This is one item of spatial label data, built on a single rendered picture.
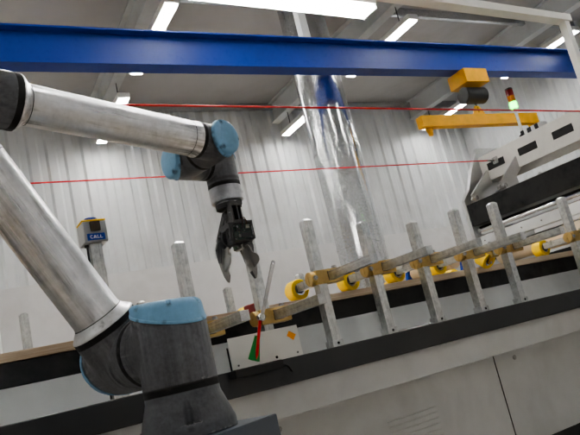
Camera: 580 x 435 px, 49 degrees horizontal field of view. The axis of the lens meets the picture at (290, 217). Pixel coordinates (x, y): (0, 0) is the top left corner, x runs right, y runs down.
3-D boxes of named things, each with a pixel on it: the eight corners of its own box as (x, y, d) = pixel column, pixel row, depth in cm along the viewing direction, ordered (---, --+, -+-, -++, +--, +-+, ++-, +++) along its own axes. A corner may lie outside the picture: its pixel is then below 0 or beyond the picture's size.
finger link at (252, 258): (261, 274, 170) (245, 244, 170) (253, 279, 175) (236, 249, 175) (271, 269, 172) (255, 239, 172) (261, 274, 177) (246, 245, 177)
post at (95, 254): (129, 395, 180) (104, 242, 189) (112, 400, 177) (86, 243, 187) (125, 396, 184) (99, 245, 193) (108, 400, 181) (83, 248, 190)
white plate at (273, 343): (303, 354, 211) (296, 324, 213) (234, 370, 197) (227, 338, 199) (302, 354, 212) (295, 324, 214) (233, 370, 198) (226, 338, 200)
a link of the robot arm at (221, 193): (204, 195, 178) (236, 192, 183) (207, 211, 177) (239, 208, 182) (215, 184, 170) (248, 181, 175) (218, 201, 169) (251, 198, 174)
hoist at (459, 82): (499, 109, 681) (486, 67, 691) (475, 110, 664) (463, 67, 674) (482, 119, 703) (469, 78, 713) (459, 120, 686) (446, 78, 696)
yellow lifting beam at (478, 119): (542, 129, 717) (533, 103, 723) (426, 135, 634) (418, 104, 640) (536, 132, 724) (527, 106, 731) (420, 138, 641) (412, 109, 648)
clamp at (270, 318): (293, 318, 213) (289, 304, 214) (257, 325, 206) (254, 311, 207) (284, 322, 218) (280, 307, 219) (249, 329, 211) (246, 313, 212)
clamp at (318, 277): (345, 280, 229) (342, 266, 230) (314, 285, 221) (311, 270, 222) (336, 283, 234) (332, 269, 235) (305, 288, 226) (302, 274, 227)
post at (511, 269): (528, 306, 275) (496, 200, 284) (523, 308, 273) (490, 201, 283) (522, 308, 277) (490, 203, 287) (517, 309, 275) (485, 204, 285)
